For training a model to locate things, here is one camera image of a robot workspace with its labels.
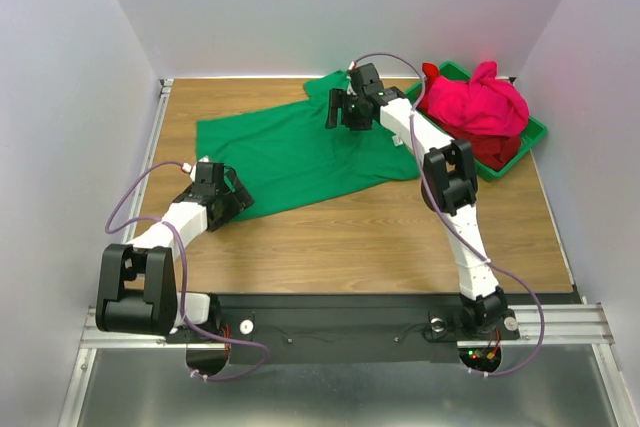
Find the green t shirt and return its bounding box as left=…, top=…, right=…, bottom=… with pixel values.
left=196, top=71, right=419, bottom=221

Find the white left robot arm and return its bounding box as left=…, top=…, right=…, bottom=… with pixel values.
left=95, top=158, right=254, bottom=341

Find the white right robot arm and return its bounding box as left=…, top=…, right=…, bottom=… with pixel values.
left=326, top=63, right=517, bottom=337

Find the pink t shirt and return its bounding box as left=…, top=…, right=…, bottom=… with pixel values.
left=426, top=60, right=530, bottom=137

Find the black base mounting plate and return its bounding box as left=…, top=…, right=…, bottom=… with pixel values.
left=164, top=291, right=521, bottom=366

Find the green plastic bin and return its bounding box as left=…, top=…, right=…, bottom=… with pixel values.
left=407, top=61, right=548, bottom=181

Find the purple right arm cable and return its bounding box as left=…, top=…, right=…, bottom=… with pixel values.
left=348, top=51, right=546, bottom=379

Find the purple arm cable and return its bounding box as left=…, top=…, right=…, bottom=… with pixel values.
left=348, top=51, right=546, bottom=379
left=104, top=160, right=271, bottom=382

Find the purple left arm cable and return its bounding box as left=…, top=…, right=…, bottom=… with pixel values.
left=104, top=160, right=271, bottom=382

